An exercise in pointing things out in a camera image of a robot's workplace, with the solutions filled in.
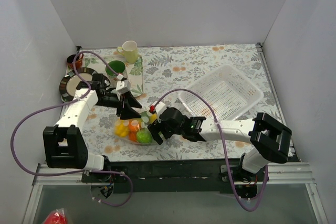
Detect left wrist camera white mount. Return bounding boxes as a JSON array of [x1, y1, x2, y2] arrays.
[[116, 74, 131, 94]]

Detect fake orange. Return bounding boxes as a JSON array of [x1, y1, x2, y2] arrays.
[[129, 120, 141, 132]]

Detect green fake apple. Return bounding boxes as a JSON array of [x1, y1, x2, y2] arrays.
[[140, 111, 152, 123]]

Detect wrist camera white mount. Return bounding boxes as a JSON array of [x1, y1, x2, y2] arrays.
[[149, 101, 167, 116], [116, 74, 131, 94]]

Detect small brown red cup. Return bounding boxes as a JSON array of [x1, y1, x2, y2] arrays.
[[66, 54, 83, 69]]

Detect red object in bag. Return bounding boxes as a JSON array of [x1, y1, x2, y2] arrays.
[[43, 209, 69, 224]]

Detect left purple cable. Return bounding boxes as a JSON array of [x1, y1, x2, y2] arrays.
[[10, 50, 134, 207]]

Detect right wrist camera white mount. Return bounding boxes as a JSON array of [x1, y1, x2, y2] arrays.
[[149, 101, 167, 116]]

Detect aluminium frame rail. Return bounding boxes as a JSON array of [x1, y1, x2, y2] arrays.
[[24, 163, 328, 223]]

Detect leaf pattern serving tray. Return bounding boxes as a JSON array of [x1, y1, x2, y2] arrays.
[[66, 54, 143, 97]]

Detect striped rim plate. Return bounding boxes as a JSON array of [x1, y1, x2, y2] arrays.
[[59, 67, 97, 102]]

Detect clear zip top bag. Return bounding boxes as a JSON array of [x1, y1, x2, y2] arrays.
[[113, 111, 157, 145]]

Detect yellow fake bell pepper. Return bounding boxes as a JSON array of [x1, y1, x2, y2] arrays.
[[114, 121, 129, 137]]

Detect cream ceramic mug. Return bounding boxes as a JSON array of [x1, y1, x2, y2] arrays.
[[116, 40, 138, 63]]

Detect white plastic basket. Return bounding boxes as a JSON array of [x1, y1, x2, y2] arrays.
[[186, 65, 264, 120]]

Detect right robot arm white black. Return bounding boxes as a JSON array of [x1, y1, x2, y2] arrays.
[[148, 108, 292, 181]]

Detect green interior floral mug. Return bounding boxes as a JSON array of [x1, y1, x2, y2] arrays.
[[105, 60, 128, 88]]

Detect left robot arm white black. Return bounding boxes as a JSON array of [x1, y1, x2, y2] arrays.
[[43, 73, 142, 182]]

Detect green fake bell pepper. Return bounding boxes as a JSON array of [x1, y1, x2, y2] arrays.
[[136, 128, 153, 144]]

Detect floral table mat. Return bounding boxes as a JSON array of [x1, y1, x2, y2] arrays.
[[51, 44, 293, 162]]

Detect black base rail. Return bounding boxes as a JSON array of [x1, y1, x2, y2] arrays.
[[81, 157, 271, 195]]

